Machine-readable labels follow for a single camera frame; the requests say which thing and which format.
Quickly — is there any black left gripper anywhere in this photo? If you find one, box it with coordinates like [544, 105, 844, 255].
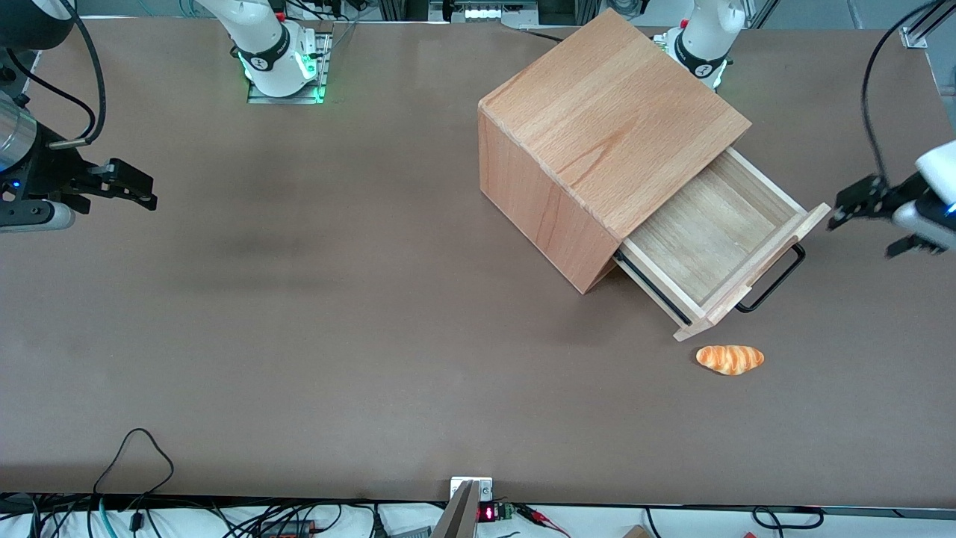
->
[828, 172, 934, 231]

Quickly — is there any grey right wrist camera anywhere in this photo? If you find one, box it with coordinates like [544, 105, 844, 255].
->
[0, 200, 75, 232]

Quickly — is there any orange toy bread roll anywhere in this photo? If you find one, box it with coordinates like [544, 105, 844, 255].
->
[696, 344, 766, 376]

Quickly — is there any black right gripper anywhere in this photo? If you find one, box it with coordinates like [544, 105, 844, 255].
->
[22, 126, 158, 214]

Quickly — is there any wooden drawer with black handle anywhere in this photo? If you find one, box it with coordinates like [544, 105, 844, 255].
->
[614, 147, 831, 342]

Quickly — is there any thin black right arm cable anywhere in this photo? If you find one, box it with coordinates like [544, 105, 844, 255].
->
[6, 49, 98, 139]

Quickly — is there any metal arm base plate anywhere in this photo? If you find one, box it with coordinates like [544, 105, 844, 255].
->
[248, 21, 335, 104]

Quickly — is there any aluminium frame profile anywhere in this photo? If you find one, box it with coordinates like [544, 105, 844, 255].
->
[900, 0, 956, 49]

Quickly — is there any light wooden drawer cabinet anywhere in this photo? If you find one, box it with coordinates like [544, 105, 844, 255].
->
[478, 7, 753, 295]

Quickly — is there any black looped table cable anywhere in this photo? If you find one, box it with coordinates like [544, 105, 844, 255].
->
[93, 428, 175, 498]

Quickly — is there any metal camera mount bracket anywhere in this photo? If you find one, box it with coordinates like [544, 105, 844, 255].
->
[432, 477, 494, 538]

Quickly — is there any black box with white lights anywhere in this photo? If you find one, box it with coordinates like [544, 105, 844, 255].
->
[447, 0, 540, 23]

